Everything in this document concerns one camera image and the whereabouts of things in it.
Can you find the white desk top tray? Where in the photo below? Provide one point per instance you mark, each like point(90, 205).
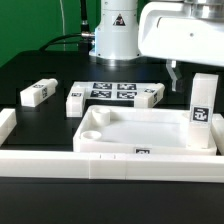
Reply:
point(114, 129)

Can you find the tag marker base plate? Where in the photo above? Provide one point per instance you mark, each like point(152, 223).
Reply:
point(111, 90)

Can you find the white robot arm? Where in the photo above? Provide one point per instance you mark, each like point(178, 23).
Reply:
point(116, 36)

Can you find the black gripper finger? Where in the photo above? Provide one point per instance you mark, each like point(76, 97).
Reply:
point(172, 67)

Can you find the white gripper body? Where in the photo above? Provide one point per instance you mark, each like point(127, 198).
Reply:
point(183, 30)

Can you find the white U-shaped fence frame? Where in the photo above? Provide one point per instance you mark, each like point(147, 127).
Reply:
point(122, 166)

